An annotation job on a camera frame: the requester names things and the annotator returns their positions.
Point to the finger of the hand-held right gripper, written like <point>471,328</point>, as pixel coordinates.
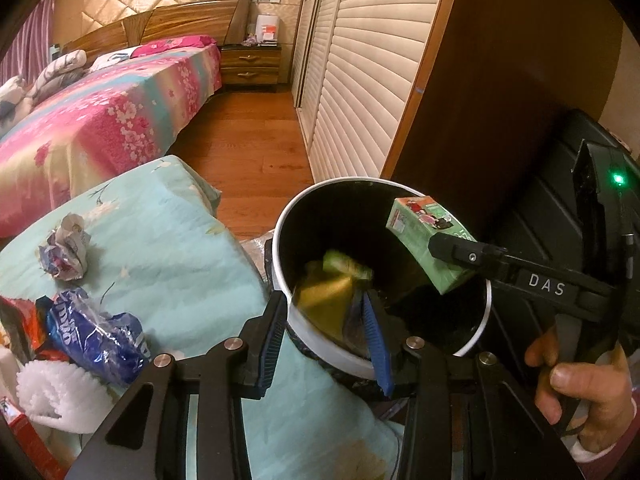
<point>500,265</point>

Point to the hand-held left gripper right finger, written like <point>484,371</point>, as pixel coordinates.
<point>376,342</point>

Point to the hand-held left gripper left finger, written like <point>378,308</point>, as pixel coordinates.
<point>267,347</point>

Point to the white trash bin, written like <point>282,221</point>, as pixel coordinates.
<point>320,330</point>

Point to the yellow green packet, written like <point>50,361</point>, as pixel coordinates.
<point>330,290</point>

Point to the green drink carton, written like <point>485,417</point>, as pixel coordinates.
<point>425,245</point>

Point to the person's right forearm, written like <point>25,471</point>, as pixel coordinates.
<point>607,447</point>

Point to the person's right hand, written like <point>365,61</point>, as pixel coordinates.
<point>585,390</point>

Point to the black suitcase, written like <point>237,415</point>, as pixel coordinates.
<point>540,200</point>

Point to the dark wooden cabinet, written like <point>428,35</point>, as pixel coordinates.
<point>500,85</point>

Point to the blue plastic wrapper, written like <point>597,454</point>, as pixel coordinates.
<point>95,335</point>

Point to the white foam net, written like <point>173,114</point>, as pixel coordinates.
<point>60,395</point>

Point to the crumpled white blue paper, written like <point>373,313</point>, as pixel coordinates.
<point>65,247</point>

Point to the red orange snack wrapper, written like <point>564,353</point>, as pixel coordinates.
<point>22,325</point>

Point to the louvred wardrobe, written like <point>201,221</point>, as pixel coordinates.
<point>360,60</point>

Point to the red box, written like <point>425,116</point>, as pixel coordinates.
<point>30,440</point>

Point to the bed with pink floral sheet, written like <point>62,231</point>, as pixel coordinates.
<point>100,125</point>

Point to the wooden nightstand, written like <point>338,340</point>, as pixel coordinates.
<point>250,67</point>

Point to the pink pillow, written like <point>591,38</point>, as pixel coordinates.
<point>172,46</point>

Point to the white orange appliance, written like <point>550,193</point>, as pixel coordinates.
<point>267,27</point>

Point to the white blue pillow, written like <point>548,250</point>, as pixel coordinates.
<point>112,59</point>

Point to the wooden headboard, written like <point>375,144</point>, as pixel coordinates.
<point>160,20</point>

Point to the grey floral folded quilt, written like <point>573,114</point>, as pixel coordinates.
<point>47,77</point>

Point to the pink striped curtain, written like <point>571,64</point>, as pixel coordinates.
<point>27,40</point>

